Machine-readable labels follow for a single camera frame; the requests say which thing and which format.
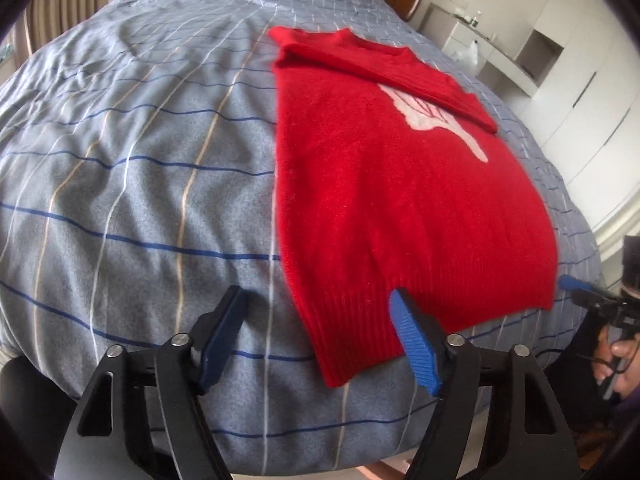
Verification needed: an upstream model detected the clear plastic bag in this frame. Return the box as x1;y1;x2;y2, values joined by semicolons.
451;39;485;70

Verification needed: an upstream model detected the red sweater with white rabbit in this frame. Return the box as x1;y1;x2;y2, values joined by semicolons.
267;26;560;389

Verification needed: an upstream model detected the white wardrobe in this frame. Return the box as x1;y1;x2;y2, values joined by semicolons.
517;0;640;226

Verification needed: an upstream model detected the person's right hand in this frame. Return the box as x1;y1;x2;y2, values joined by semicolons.
594;327;640;397

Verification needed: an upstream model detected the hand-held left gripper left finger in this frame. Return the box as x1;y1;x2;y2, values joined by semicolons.
52;285;251;480

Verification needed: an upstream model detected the white desk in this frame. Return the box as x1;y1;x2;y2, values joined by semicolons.
422;2;542;97

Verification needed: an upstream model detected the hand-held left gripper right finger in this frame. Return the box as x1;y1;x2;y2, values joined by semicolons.
389;287;585;480

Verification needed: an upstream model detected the beige curtain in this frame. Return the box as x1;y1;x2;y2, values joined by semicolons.
22;0;123;58

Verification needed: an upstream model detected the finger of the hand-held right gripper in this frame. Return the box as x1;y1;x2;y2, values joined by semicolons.
558;273;601;306

